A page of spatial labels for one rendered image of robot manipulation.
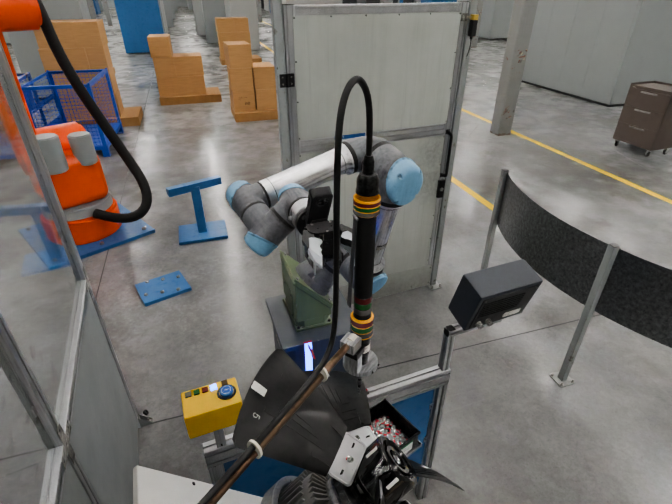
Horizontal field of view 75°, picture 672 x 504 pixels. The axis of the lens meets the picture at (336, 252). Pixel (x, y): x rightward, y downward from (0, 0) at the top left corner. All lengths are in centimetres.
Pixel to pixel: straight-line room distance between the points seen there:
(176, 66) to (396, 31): 748
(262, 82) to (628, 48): 675
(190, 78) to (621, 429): 897
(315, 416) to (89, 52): 793
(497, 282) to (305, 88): 151
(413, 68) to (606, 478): 240
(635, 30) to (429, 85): 776
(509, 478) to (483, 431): 27
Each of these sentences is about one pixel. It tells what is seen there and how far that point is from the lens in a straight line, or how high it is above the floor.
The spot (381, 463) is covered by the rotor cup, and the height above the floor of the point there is 126.
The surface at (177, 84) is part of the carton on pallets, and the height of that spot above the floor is 36.
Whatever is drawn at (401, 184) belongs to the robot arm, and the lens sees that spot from 117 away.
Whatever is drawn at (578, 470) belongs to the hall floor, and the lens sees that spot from 274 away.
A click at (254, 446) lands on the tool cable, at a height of 154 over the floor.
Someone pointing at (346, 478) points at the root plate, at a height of 123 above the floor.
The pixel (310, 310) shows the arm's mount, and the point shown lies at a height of 108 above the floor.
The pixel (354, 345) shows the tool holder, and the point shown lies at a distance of 80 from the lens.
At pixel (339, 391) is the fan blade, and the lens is 120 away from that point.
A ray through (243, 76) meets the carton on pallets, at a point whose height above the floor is 73.
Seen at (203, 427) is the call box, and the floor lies 102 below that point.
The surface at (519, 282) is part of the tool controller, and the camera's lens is 159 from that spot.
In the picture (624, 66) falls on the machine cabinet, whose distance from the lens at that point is 1045.
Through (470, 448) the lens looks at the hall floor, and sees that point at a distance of 261.
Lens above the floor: 209
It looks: 32 degrees down
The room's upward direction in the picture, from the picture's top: straight up
